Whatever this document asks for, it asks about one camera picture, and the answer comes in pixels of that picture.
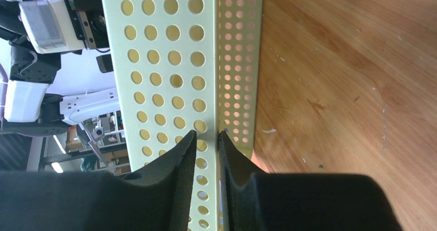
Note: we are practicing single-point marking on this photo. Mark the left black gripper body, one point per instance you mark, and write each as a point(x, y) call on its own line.
point(89, 23)

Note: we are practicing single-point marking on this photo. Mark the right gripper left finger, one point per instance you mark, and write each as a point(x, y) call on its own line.
point(154, 197)

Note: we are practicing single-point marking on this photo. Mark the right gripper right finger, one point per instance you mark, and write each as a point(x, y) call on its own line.
point(255, 200)

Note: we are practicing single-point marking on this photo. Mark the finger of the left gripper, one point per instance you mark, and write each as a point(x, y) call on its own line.
point(104, 63)

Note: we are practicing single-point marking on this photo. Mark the green perforated basket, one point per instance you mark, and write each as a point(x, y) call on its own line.
point(182, 65)

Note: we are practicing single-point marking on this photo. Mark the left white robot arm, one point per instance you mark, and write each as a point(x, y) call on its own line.
point(26, 106)

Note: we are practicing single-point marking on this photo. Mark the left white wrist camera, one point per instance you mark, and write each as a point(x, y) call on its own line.
point(49, 27)

